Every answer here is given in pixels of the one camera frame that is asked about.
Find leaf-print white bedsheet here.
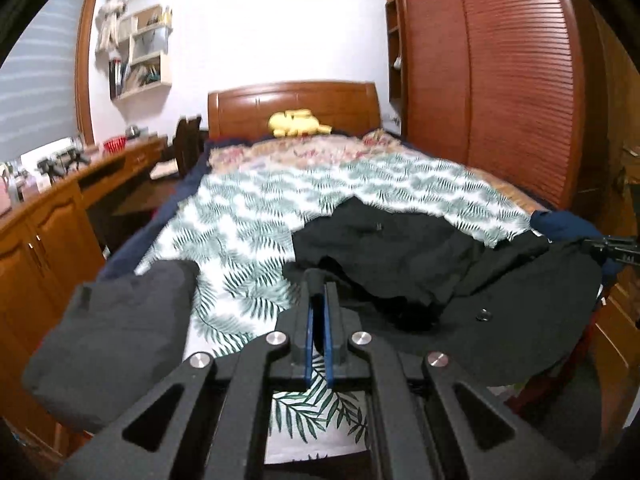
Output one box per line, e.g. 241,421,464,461
133,152,547,466

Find navy blue blanket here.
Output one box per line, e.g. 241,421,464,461
529,210,639,285

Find louvered wooden wardrobe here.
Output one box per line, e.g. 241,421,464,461
385,0,608,218

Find black double-breasted coat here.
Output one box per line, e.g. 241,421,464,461
297,209,602,387

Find long wooden cabinet desk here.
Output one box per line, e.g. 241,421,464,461
1,136,166,457

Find yellow plush toy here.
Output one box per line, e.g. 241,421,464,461
268,110,332,138

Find wooden headboard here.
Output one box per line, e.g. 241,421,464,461
208,81,382,141

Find white wall shelf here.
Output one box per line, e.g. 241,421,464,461
108,6,172,102

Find black gripper tools on desk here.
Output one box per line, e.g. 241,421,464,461
37,148,91,182

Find grey window blind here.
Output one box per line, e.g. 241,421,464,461
0,0,85,162

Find folded dark grey garment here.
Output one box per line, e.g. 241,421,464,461
22,260,200,434

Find cream tied curtain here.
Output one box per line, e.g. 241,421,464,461
96,0,129,54

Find dark wooden chair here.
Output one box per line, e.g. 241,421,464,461
150,116,207,180

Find floral quilt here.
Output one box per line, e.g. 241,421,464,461
207,129,410,174

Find red bowl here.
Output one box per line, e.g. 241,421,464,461
103,136,127,154

